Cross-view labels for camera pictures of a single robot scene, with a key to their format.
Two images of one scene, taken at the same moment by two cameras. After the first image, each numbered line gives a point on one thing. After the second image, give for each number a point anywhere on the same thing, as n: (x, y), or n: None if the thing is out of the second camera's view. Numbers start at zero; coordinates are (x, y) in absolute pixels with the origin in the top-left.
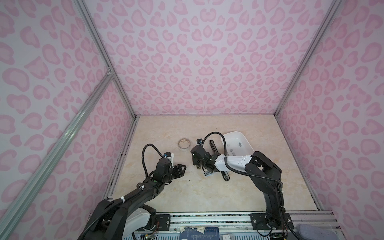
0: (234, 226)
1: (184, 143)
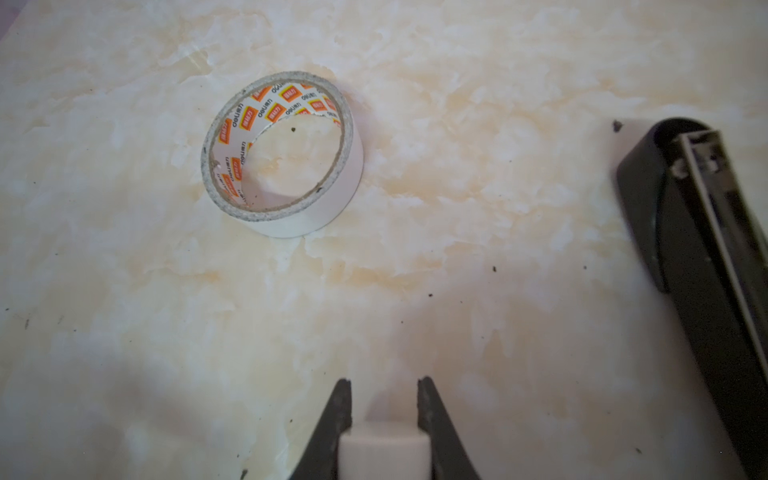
0: None
1: (240, 113)
